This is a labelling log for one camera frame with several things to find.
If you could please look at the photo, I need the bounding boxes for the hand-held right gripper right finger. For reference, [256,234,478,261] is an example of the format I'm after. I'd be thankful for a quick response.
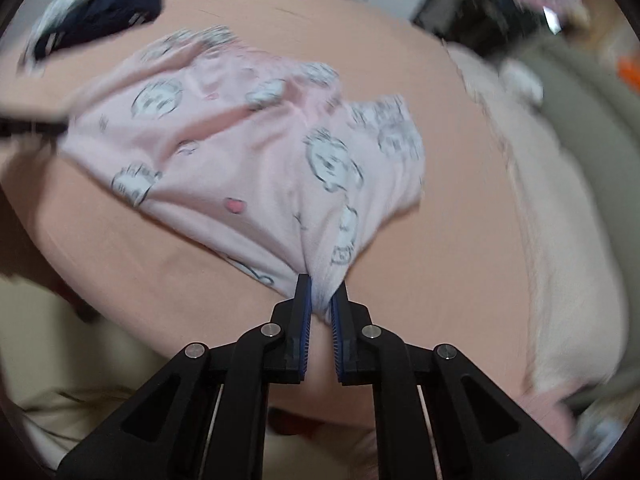
[330,282,583,480]

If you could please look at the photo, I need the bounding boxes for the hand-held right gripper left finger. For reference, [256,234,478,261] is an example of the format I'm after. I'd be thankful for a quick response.
[57,274,313,480]

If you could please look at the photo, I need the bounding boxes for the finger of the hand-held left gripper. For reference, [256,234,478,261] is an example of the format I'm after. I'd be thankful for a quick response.
[0,115,70,142]

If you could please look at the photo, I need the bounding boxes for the pink cartoon print pajama pants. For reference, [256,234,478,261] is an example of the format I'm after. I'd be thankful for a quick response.
[57,27,428,326]

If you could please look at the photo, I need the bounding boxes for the bed with pink sheet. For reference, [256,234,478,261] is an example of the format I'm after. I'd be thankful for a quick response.
[0,0,576,441]

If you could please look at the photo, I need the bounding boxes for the navy garment with white stripes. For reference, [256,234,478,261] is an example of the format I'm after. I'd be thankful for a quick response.
[20,0,166,68]

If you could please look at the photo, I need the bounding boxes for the white plush toy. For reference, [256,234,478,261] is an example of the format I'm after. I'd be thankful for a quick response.
[500,57,545,106]

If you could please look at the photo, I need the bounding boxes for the grey padded headboard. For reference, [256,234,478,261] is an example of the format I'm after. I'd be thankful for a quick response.
[520,35,640,396]

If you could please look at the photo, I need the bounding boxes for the dark glass-door wardrobe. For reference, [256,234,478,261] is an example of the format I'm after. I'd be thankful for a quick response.
[412,0,591,56]

